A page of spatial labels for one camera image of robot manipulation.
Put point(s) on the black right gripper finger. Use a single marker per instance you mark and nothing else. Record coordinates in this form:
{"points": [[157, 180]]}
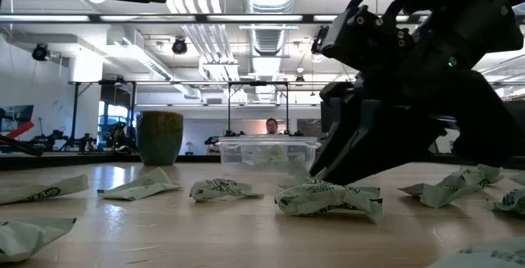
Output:
{"points": [[402, 133], [346, 145]]}

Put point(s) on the person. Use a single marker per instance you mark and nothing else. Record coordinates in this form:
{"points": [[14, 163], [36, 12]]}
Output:
{"points": [[272, 126]]}

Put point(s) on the clear plastic bin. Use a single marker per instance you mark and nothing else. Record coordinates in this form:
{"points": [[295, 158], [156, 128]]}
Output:
{"points": [[229, 153]]}

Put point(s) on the dark green cup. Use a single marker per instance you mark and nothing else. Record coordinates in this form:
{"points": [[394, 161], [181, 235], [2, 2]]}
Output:
{"points": [[160, 137]]}

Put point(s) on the red object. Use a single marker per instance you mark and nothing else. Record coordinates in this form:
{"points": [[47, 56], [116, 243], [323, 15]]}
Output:
{"points": [[20, 130]]}

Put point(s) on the black overhead frame bar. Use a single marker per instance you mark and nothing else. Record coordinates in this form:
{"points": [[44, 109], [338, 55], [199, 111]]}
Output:
{"points": [[201, 18]]}

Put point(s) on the black ceiling camera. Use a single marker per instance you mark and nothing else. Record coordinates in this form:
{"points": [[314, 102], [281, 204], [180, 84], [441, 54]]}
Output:
{"points": [[179, 46], [40, 52], [316, 44]]}

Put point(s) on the white rectangular ceiling duct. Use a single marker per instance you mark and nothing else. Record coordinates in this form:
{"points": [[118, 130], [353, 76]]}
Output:
{"points": [[143, 61]]}

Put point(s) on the black background rig frame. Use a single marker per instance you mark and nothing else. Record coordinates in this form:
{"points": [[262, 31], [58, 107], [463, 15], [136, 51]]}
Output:
{"points": [[75, 116], [229, 108]]}

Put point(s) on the dark wall picture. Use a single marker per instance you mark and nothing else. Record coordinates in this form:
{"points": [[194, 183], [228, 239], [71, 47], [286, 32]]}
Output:
{"points": [[16, 114]]}

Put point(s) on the black table edge frame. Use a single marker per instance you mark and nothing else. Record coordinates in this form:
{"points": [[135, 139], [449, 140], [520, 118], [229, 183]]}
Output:
{"points": [[61, 160]]}

